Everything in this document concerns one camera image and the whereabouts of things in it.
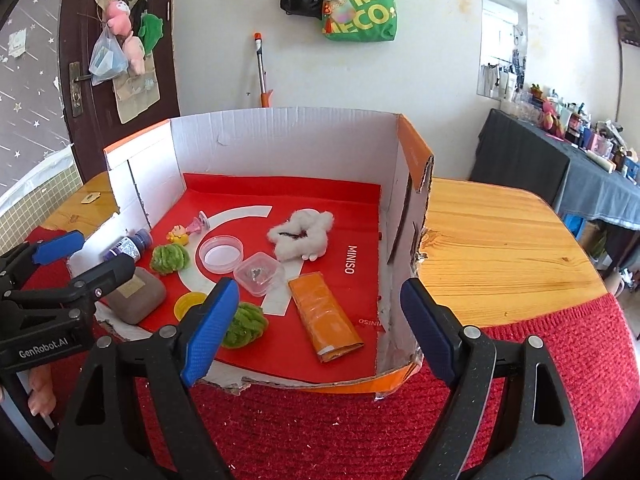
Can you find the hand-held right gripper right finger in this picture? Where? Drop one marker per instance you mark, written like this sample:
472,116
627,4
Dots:
430,330

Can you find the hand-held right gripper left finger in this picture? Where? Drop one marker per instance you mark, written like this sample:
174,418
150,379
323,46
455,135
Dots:
210,330

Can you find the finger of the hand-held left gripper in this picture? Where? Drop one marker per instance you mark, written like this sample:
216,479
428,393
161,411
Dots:
57,247
112,275

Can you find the brown plastic case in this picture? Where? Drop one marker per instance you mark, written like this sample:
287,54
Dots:
135,295

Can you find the blue bottle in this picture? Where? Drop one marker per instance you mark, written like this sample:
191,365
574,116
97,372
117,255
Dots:
127,247

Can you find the yellow lid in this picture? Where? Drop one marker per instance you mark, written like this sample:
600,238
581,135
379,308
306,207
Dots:
187,305

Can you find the large green fuzzy scrunchie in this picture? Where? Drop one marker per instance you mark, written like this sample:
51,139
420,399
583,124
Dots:
247,325

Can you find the small green fuzzy scrunchie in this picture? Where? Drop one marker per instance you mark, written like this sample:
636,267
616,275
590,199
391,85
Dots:
171,260

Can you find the clear square plastic box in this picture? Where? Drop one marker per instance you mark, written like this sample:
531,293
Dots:
259,275

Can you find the clear round lid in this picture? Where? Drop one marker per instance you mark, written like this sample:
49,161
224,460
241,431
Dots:
220,255

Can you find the yellow-haired doll figure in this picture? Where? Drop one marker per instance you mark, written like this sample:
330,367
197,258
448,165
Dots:
178,236

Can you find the small pink toy figure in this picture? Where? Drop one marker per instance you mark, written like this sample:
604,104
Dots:
196,222

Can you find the orange packet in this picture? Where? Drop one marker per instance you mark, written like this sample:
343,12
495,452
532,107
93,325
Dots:
322,317

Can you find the white plush toy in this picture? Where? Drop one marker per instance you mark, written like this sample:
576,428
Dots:
302,237

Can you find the orange cardboard box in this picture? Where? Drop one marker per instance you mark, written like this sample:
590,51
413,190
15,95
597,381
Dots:
300,160

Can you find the person's left hand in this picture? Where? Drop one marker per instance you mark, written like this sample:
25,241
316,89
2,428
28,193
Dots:
42,392

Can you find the small wooden tag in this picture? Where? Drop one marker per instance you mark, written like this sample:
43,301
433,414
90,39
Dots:
90,197

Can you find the clear plastic bag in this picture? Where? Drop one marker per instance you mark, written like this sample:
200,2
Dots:
107,62

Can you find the side table with dark cloth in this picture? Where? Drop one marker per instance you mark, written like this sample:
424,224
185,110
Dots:
525,160

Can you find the dark brown door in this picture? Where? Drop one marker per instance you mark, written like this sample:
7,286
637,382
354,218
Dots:
165,85

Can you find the white paper note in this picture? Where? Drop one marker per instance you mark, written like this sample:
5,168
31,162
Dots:
16,44

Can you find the green plush toy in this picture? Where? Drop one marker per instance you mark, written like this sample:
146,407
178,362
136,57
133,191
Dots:
151,30

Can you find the pink plush toy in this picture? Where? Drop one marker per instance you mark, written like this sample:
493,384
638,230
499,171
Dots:
120,17

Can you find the row of bottles and jars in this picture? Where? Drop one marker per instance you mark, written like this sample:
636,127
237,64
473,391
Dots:
575,125

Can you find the green tote bag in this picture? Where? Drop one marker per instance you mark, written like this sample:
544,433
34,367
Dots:
370,10

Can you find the wall mirror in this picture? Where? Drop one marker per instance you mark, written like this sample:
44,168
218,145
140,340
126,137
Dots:
500,35

